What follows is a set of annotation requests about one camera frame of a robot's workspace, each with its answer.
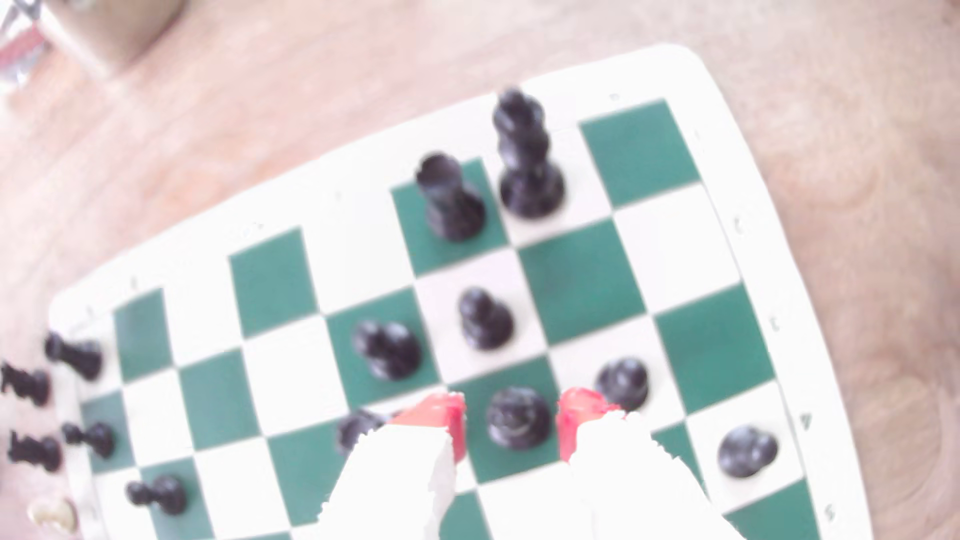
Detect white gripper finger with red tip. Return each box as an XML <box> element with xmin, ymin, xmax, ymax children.
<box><xmin>555</xmin><ymin>387</ymin><xmax>744</xmax><ymax>540</ymax></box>
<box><xmin>318</xmin><ymin>392</ymin><xmax>468</xmax><ymax>540</ymax></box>

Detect black bishop chess piece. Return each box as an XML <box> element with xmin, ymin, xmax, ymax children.
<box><xmin>486</xmin><ymin>386</ymin><xmax>552</xmax><ymax>451</ymax></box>

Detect black queen chess piece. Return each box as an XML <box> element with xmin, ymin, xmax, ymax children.
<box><xmin>335</xmin><ymin>410</ymin><xmax>387</xmax><ymax>456</ymax></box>

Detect black pawn chess piece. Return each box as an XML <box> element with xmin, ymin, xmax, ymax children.
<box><xmin>352</xmin><ymin>318</ymin><xmax>423</xmax><ymax>382</ymax></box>
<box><xmin>716</xmin><ymin>425</ymin><xmax>780</xmax><ymax>480</ymax></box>
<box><xmin>125</xmin><ymin>474</ymin><xmax>189</xmax><ymax>517</ymax></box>
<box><xmin>457</xmin><ymin>287</ymin><xmax>516</xmax><ymax>351</ymax></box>
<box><xmin>596</xmin><ymin>357</ymin><xmax>651</xmax><ymax>412</ymax></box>
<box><xmin>61</xmin><ymin>421</ymin><xmax>117</xmax><ymax>460</ymax></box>

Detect green and white chess mat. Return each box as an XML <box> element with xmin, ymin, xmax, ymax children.
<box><xmin>46</xmin><ymin>43</ymin><xmax>875</xmax><ymax>540</ymax></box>

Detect black rook chess piece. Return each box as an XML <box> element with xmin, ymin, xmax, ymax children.
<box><xmin>43</xmin><ymin>332</ymin><xmax>105</xmax><ymax>382</ymax></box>
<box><xmin>414</xmin><ymin>152</ymin><xmax>487</xmax><ymax>243</ymax></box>

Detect white captured chess piece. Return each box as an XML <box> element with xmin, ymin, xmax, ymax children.
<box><xmin>28</xmin><ymin>498</ymin><xmax>79</xmax><ymax>535</ymax></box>

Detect black king chess piece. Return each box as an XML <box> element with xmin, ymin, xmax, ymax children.
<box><xmin>491</xmin><ymin>87</ymin><xmax>567</xmax><ymax>221</ymax></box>

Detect black captured chess piece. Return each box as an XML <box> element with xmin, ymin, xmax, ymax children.
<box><xmin>0</xmin><ymin>362</ymin><xmax>52</xmax><ymax>408</ymax></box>
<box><xmin>7</xmin><ymin>431</ymin><xmax>63</xmax><ymax>474</ymax></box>

